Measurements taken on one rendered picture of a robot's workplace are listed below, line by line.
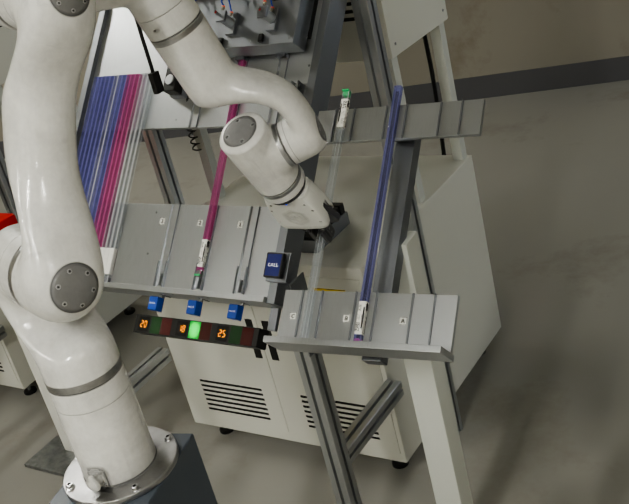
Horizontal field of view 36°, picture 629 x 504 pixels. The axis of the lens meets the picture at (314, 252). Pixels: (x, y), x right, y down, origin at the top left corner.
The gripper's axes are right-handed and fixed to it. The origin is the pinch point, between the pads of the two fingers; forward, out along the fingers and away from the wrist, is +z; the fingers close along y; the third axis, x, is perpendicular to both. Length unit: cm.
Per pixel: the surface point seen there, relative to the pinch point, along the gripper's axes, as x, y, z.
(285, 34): 42.9, -16.7, -7.7
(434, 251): 33, -8, 67
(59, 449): -27, -124, 85
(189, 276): -3.6, -37.2, 12.7
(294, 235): 5.0, -12.5, 10.1
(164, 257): 0.7, -45.2, 12.1
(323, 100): 33.9, -10.6, 3.6
